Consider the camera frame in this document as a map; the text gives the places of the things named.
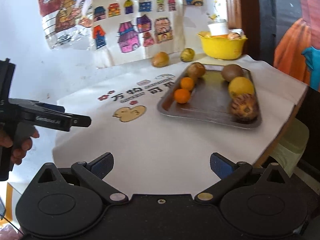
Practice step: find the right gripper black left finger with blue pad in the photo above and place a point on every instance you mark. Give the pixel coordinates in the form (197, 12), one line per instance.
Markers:
(91, 176)

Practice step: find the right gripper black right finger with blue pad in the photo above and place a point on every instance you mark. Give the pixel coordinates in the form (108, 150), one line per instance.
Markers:
(230, 174)

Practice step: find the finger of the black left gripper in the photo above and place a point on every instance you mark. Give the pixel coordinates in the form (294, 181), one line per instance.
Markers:
(80, 121)

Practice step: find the purple speckled round fruit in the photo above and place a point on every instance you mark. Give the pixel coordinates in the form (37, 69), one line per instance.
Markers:
(244, 107)

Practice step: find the small orange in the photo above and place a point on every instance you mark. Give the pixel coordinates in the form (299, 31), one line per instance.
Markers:
(182, 96)
(187, 83)

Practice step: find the green-yellow oval fruit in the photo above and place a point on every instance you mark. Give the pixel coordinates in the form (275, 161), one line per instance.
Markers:
(187, 55)

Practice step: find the white printed tablecloth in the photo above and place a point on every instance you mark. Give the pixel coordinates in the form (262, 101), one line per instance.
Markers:
(154, 153)

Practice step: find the metal rectangular tray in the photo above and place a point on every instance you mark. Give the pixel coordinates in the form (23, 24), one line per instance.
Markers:
(210, 101)

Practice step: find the yellow lemon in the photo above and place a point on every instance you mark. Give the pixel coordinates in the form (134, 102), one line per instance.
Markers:
(240, 85)

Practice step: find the small orange on tray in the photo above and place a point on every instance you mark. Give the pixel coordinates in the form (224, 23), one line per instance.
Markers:
(187, 83)

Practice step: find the small brown fruit on tray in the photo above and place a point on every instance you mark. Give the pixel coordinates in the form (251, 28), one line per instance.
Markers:
(194, 78)

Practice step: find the brown kiwi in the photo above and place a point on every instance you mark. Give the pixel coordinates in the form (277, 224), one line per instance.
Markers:
(232, 71)

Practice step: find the houses drawing paper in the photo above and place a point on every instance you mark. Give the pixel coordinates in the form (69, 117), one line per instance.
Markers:
(126, 31)

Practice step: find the brown-yellow oval fruit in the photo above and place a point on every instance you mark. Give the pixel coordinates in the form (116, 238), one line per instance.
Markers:
(160, 60)

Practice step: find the tan round fruit on tray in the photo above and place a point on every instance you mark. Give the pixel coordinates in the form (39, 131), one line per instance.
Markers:
(196, 69)

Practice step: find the boy with fan drawing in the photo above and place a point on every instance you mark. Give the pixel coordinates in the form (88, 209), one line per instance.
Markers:
(67, 22)

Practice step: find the yellow plastic bowl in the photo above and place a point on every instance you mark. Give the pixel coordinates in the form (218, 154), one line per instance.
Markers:
(221, 47)

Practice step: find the striped pepino in bowl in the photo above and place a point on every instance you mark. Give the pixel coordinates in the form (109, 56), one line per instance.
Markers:
(234, 36)

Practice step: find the woman in orange dress poster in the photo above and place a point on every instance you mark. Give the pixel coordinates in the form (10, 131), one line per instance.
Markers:
(297, 53)

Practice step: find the white orange cup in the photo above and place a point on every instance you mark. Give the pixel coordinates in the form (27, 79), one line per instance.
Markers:
(218, 28)

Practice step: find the glass jar with yellow flowers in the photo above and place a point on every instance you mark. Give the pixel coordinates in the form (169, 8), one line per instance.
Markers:
(216, 15)

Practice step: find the wooden door frame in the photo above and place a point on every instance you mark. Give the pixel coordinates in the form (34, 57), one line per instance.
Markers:
(234, 14)

